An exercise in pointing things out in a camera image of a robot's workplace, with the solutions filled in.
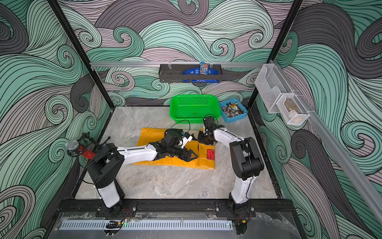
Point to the back aluminium rail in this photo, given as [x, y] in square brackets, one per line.
[150, 64]

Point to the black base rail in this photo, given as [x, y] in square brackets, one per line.
[218, 207]

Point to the aluminium rail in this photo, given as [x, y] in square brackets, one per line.
[365, 188]
[150, 64]

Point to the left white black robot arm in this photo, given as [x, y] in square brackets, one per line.
[107, 162]

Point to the blue snack packet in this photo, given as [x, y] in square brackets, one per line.
[204, 69]

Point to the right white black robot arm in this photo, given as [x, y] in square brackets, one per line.
[246, 159]

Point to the blue bin of small parts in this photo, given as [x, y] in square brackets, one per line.
[232, 110]

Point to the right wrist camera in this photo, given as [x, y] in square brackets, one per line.
[209, 122]

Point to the small clear wall bin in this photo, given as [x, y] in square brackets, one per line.
[292, 110]

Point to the black wall shelf tray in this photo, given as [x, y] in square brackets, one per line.
[174, 73]

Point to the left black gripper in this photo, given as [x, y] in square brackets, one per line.
[187, 159]

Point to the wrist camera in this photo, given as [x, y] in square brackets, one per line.
[209, 122]
[185, 138]

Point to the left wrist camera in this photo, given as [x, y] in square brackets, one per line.
[185, 138]

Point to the yellow printed pillowcase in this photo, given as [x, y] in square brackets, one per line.
[198, 155]

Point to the right aluminium rail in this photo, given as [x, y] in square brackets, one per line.
[365, 188]

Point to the large clear wall bin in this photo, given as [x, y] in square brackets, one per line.
[271, 85]

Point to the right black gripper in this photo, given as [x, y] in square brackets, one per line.
[203, 138]

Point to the green plastic basket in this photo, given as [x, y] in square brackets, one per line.
[193, 108]

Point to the white slotted cable duct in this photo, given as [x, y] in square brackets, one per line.
[169, 225]

